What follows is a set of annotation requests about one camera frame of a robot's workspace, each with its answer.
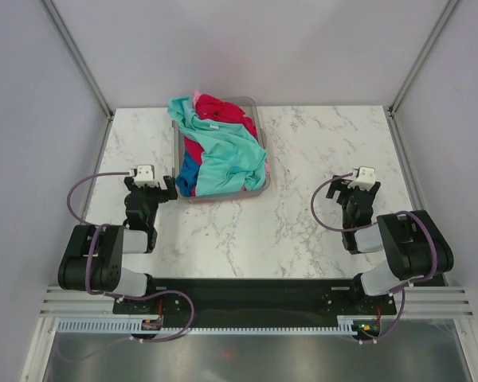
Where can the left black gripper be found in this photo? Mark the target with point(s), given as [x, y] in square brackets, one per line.
[132, 186]

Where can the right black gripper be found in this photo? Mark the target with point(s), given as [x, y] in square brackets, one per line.
[340, 185]

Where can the teal t shirt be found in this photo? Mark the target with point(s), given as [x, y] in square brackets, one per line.
[223, 147]

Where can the grey plastic bin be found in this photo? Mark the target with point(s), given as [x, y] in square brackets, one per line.
[263, 159]

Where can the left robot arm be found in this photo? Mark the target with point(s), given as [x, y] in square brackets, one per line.
[93, 259]

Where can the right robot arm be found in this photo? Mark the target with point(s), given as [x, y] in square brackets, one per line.
[413, 245]

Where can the blue t shirt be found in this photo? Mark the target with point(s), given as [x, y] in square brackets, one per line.
[188, 176]

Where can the magenta t shirt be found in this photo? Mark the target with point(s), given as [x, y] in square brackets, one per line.
[209, 107]

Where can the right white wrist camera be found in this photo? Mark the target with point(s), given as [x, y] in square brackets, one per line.
[365, 178]

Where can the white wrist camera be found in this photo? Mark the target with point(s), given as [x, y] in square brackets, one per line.
[365, 178]
[144, 176]

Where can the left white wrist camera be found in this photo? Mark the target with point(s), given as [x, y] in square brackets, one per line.
[144, 176]

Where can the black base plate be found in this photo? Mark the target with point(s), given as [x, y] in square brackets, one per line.
[255, 302]

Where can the aluminium frame rail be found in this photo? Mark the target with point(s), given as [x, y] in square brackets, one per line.
[421, 302]

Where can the white slotted cable duct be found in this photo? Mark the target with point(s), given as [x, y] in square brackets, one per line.
[142, 326]

